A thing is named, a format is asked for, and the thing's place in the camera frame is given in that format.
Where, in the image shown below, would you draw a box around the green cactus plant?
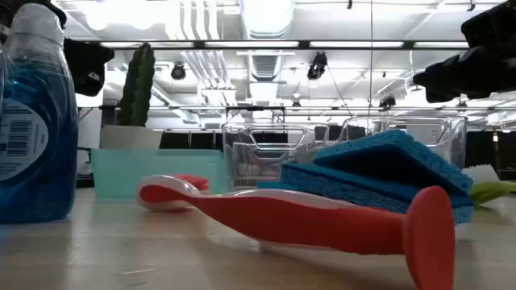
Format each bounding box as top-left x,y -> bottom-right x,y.
116,42 -> 156,128

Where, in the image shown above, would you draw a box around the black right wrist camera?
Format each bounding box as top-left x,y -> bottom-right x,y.
461,0 -> 516,49

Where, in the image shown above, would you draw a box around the black overhead light bar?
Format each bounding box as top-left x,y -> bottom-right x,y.
64,39 -> 471,51

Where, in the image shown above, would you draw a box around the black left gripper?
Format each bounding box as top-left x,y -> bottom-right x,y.
64,38 -> 115,97

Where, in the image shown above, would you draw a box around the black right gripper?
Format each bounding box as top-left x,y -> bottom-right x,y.
413,43 -> 516,104

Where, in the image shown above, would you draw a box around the white hexagonal plant pot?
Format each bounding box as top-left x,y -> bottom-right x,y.
99,124 -> 164,151

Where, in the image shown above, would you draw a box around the green translucent plastic bin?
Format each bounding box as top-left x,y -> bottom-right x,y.
90,148 -> 229,200

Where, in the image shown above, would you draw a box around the blue sponge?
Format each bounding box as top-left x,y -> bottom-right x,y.
313,129 -> 475,198
257,163 -> 475,226

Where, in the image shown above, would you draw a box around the blue dish soap bottle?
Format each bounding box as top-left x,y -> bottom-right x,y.
0,2 -> 80,225

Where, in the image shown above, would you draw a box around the clear plastic bin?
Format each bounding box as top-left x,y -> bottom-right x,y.
221,122 -> 330,190
340,115 -> 468,170

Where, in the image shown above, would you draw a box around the green dish brush white bristles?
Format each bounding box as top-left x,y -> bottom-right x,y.
461,164 -> 516,206

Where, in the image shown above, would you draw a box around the thin black hanging cable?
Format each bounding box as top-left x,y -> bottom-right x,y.
368,0 -> 374,118

